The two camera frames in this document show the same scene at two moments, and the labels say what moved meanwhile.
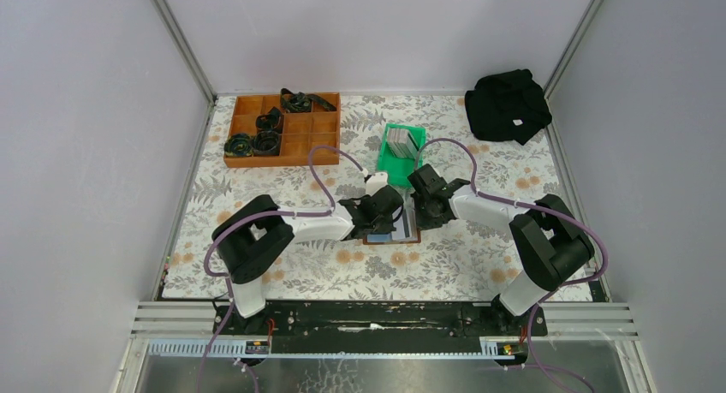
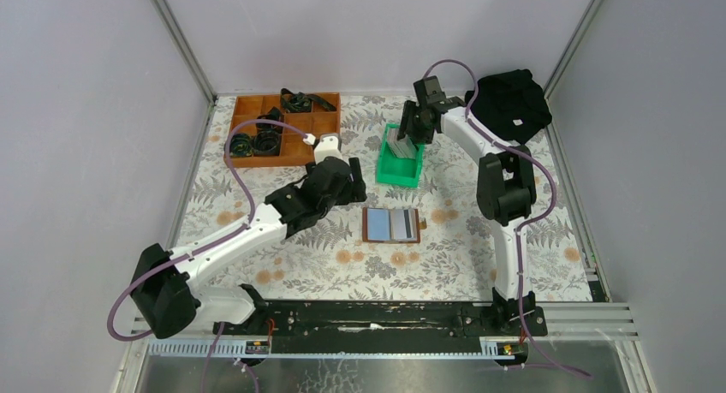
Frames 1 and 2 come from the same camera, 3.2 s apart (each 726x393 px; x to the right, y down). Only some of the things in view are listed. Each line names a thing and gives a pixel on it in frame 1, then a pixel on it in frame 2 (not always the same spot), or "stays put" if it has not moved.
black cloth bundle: x=507 y=106 stays put
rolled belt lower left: x=239 y=145 stays put
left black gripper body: x=383 y=225 → x=352 y=192
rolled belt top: x=300 y=102 stays put
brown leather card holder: x=407 y=229 stays put
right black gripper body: x=425 y=217 → x=413 y=125
